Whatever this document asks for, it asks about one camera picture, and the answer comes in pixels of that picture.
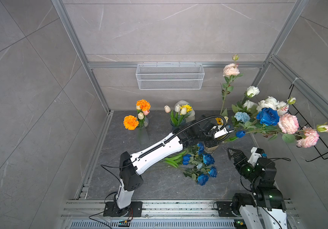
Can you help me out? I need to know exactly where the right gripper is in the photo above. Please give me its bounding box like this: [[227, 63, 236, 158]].
[[226, 147, 259, 185]]

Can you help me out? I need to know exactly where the blue rose vase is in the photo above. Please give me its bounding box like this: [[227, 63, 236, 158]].
[[197, 143, 205, 156], [256, 108, 280, 126]]

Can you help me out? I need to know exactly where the blue tulip vase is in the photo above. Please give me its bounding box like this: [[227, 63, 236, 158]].
[[182, 154, 193, 165], [227, 131, 246, 142]]

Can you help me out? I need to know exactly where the blue rose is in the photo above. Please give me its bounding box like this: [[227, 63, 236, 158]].
[[203, 154, 215, 165], [184, 172, 209, 186]]

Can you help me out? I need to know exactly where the blue rose low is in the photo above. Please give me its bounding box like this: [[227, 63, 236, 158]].
[[208, 167, 217, 177]]

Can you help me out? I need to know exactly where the cream wavy glass vase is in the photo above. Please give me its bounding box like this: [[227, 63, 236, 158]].
[[205, 146, 218, 154]]

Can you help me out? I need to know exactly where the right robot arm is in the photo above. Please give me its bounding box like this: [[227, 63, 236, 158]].
[[227, 147, 288, 229]]

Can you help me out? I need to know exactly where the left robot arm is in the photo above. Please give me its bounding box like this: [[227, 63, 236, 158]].
[[101, 115, 234, 217]]

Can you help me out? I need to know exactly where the yellow sunflower centre vase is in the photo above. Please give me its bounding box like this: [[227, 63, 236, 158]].
[[181, 104, 193, 113]]

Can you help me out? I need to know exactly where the blue purple ribbed vase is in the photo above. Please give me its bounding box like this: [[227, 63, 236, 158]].
[[170, 119, 186, 130]]

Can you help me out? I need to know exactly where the clear glass vase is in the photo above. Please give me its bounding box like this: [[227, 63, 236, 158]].
[[137, 126, 149, 145]]

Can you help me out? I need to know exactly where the pink carnation pair right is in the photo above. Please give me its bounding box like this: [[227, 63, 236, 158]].
[[278, 114, 319, 148]]

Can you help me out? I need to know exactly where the white rose cluster right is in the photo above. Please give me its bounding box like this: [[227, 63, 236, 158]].
[[256, 96, 289, 116]]

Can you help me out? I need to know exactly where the peach carnation top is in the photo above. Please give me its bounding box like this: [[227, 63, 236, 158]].
[[223, 64, 240, 77]]

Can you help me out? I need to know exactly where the orange marigold upper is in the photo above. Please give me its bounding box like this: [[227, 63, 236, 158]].
[[136, 99, 151, 112]]

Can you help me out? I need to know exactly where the orange marigold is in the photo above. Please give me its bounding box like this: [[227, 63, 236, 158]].
[[136, 99, 151, 112], [124, 115, 139, 130]]

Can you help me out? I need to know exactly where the orange marigold lower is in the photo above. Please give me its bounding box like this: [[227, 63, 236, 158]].
[[124, 115, 139, 130]]

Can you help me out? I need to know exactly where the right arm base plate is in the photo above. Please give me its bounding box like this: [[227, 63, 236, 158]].
[[213, 201, 237, 217]]

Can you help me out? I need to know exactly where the black wire hook rack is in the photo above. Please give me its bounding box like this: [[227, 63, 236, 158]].
[[285, 83, 328, 162]]

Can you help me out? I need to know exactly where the white wire wall basket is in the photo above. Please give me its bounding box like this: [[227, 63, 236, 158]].
[[135, 64, 205, 90]]

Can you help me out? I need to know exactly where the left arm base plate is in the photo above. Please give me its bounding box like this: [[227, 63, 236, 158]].
[[103, 201, 143, 217]]

